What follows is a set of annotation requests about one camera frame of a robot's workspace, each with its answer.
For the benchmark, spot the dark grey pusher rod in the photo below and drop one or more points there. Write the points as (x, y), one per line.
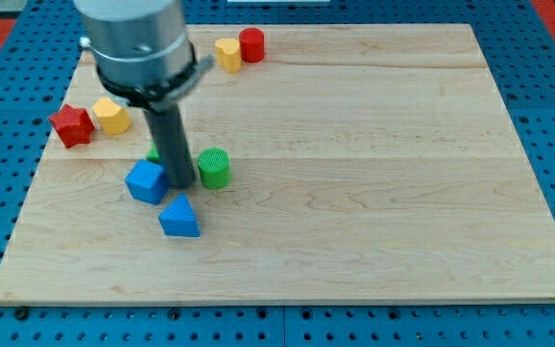
(168, 135)

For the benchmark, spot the blue cube block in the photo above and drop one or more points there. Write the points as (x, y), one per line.
(147, 182)

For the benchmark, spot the green cylinder block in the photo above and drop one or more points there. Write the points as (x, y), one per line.
(214, 168)

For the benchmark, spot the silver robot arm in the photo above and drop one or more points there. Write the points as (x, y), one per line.
(144, 57)

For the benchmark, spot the green block behind rod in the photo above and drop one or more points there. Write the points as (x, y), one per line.
(152, 155)

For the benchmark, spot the yellow pentagon block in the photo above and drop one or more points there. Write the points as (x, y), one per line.
(113, 118)

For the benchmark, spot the red star block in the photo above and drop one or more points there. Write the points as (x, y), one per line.
(73, 126)

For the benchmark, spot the yellow heart block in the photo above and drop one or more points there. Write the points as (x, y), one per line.
(228, 54)

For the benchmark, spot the blue triangle block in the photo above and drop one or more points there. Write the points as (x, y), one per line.
(178, 219)

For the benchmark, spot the red cylinder block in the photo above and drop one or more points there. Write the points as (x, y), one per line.
(252, 44)

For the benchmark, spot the wooden board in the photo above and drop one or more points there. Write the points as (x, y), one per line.
(372, 165)

